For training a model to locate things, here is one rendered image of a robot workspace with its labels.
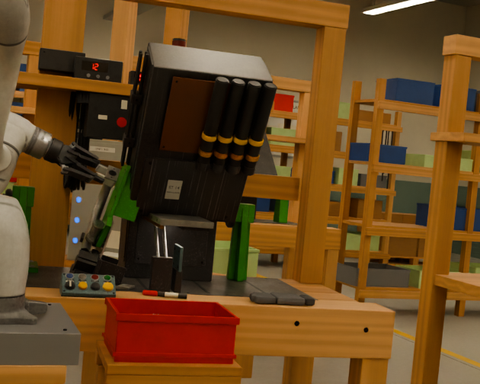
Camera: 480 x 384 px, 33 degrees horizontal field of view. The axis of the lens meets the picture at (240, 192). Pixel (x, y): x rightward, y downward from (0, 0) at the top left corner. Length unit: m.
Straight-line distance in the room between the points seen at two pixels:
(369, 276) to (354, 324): 5.17
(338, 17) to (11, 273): 1.75
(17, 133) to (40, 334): 0.91
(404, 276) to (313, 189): 4.92
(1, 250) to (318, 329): 1.06
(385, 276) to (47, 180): 5.32
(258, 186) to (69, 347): 1.47
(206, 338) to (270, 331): 0.39
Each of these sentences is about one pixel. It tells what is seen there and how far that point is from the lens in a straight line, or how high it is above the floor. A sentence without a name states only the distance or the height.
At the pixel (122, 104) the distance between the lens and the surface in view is 2.76.
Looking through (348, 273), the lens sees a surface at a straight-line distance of 7.70.
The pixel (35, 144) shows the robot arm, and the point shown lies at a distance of 2.54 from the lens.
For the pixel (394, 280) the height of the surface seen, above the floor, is 0.33.
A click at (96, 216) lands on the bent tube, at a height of 1.10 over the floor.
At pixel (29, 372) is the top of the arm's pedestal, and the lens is 1.78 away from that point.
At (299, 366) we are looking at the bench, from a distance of 3.14.
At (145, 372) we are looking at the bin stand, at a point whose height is 0.78.
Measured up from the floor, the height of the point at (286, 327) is 0.84.
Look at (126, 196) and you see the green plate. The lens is 2.51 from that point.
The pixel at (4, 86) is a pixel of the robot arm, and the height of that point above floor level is 1.46.
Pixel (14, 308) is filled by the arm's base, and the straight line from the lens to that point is 1.85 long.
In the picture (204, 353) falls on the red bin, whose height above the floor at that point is 0.83.
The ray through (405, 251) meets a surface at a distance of 12.24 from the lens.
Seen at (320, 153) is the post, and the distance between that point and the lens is 3.05.
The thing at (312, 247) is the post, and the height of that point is 1.02.
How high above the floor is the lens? 1.32
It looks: 2 degrees down
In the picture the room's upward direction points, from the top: 5 degrees clockwise
